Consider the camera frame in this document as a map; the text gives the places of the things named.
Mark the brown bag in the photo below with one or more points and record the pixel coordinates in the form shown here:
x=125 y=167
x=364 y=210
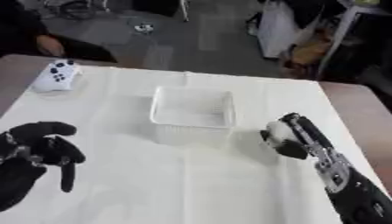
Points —
x=310 y=52

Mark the white game controller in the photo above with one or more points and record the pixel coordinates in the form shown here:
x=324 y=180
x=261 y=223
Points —
x=56 y=76

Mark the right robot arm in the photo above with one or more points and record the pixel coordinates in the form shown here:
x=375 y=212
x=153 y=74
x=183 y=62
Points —
x=357 y=192

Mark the black furniture frame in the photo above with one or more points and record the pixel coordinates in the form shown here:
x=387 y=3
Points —
x=365 y=43

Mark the white plastic basket box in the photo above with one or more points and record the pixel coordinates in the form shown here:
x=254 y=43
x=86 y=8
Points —
x=193 y=113

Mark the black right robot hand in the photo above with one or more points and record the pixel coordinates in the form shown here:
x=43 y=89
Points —
x=306 y=128

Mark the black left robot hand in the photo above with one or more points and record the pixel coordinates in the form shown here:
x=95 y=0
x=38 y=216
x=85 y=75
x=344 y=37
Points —
x=48 y=148

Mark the white and black soft toy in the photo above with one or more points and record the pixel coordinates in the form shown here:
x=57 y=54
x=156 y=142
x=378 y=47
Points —
x=280 y=132

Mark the person's hand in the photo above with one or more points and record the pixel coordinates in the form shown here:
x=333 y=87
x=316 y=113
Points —
x=50 y=46

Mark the person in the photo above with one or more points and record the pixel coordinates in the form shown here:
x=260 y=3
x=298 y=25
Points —
x=23 y=26

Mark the small black and white object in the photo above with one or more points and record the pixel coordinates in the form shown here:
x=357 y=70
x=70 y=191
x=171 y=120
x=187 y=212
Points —
x=144 y=28

